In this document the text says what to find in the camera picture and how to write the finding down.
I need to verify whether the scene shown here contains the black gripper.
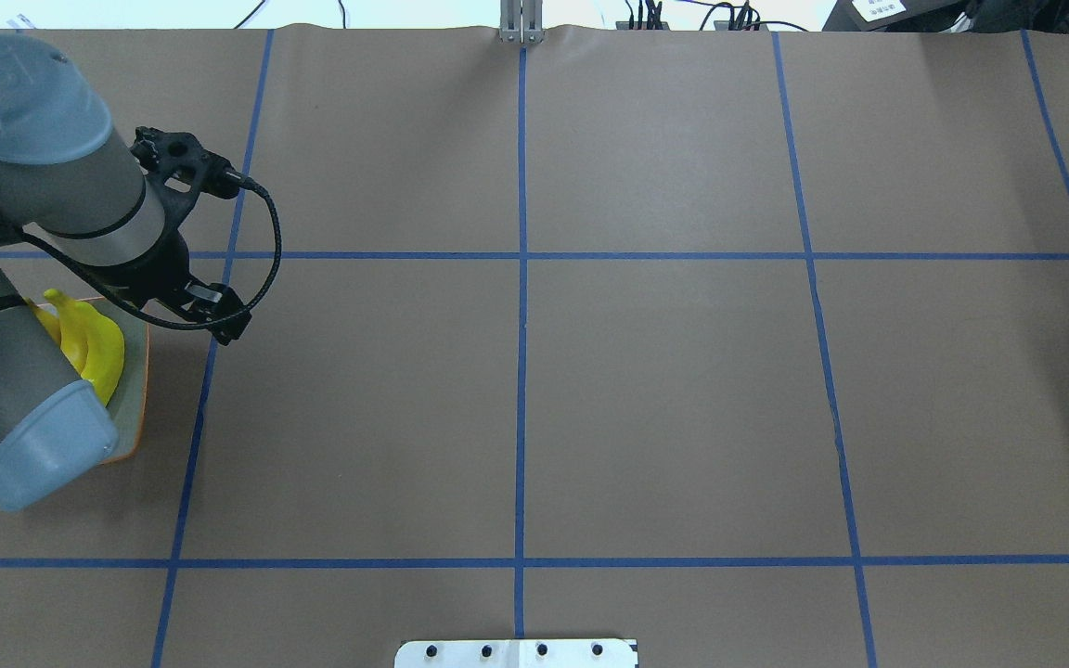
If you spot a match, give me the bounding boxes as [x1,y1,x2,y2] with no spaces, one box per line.
[94,227,253,345]

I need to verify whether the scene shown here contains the yellow banana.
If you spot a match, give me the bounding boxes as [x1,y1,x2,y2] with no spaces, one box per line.
[44,289,124,405]
[27,302,62,346]

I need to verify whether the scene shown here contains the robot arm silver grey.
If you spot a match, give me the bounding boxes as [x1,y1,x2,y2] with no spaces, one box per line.
[0,33,283,512]

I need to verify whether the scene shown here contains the grey square plate orange rim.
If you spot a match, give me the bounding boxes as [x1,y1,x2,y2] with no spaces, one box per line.
[89,297,151,466]

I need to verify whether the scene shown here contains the black box white label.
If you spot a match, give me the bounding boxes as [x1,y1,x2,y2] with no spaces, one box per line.
[820,1,969,32]

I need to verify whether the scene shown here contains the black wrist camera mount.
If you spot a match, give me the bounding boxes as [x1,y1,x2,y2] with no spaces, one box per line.
[130,126,249,229]

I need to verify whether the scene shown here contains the aluminium frame post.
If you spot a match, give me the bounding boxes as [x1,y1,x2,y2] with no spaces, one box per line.
[497,0,546,46]

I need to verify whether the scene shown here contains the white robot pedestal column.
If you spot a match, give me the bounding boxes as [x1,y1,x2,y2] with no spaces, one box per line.
[393,637,640,667]

